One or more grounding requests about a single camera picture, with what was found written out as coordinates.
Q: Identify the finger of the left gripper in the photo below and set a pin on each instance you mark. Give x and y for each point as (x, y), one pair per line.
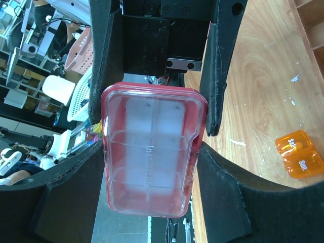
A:
(223, 31)
(106, 25)

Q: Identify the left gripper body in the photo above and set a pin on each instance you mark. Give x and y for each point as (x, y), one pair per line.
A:
(162, 37)

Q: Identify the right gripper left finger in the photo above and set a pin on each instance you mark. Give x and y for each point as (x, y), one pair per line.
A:
(55, 205)

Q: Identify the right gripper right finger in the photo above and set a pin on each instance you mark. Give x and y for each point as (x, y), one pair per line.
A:
(240, 206)

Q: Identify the pink pill organizer box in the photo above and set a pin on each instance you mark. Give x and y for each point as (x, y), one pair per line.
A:
(152, 136)

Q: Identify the pink plastic basket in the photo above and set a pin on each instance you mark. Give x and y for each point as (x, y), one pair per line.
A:
(80, 56)

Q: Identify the white plastic basket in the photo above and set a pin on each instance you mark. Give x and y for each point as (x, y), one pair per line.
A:
(78, 109)

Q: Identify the white bucket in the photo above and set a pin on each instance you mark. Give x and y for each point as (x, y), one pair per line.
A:
(58, 88)

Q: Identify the orange pill box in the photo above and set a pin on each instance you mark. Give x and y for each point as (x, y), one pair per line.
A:
(300, 158)

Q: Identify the wooden compartment tray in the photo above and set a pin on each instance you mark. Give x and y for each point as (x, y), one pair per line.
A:
(309, 18)

